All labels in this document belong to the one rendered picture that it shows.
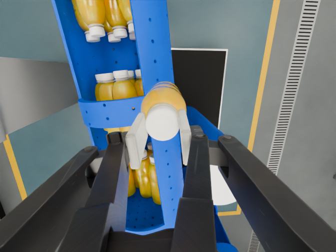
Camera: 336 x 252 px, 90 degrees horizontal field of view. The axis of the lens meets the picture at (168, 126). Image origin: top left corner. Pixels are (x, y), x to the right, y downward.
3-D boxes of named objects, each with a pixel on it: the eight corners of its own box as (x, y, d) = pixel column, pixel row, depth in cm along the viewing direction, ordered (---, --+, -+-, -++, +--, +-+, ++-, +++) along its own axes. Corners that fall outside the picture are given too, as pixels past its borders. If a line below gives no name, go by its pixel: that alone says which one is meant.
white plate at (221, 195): (244, 139, 67) (243, 138, 68) (183, 170, 69) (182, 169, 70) (263, 188, 76) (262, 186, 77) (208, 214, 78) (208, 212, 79)
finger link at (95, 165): (124, 175, 12) (83, 178, 12) (136, 144, 17) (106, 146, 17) (120, 156, 11) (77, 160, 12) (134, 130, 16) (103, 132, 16)
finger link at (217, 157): (193, 150, 11) (239, 147, 11) (187, 125, 16) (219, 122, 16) (194, 169, 12) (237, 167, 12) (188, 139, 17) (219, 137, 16)
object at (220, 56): (164, 189, 197) (165, 198, 182) (164, 49, 149) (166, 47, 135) (207, 187, 202) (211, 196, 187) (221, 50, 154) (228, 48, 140)
